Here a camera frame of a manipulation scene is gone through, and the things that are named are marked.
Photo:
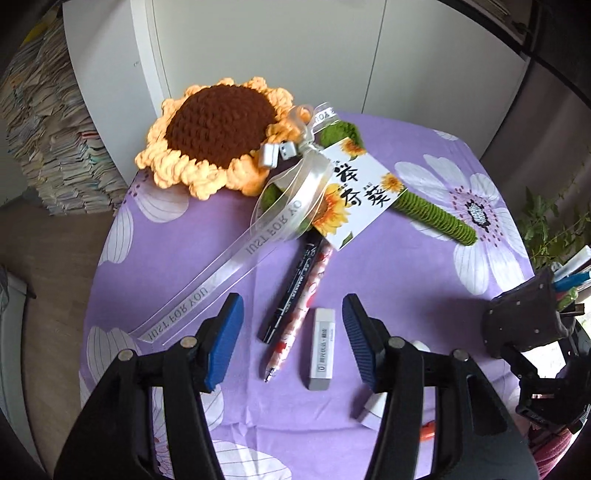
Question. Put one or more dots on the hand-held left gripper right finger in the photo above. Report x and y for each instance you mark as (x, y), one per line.
(358, 341)

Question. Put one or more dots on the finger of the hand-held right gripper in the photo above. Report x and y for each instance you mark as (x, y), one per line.
(577, 344)
(519, 364)

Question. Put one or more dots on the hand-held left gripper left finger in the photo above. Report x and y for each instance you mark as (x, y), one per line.
(226, 341)

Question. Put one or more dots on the white grey eraser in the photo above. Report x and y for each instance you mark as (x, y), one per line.
(323, 346)

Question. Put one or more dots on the black pen holder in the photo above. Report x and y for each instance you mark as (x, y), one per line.
(517, 318)

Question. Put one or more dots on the pink patterned pen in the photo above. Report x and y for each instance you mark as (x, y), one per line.
(300, 314)

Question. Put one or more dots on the black marker pen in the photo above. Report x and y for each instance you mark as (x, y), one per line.
(286, 295)

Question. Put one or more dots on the white pen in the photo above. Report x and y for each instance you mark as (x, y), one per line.
(575, 263)

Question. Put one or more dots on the purple floral tablecloth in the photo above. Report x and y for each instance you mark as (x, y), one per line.
(184, 258)

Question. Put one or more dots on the orange pen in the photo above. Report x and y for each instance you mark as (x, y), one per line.
(427, 431)

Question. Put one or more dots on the green leafy plant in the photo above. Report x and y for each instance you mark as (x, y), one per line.
(540, 221)

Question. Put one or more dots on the translucent white printed ribbon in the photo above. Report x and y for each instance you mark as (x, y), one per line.
(277, 217)

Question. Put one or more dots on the sunflower print gift card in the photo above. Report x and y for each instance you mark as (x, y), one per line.
(364, 184)

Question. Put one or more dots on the crocheted sunflower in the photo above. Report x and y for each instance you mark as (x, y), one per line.
(217, 120)

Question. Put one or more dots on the stack of books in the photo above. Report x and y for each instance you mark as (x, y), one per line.
(55, 138)

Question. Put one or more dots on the white cabinet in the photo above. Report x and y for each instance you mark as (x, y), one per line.
(277, 46)

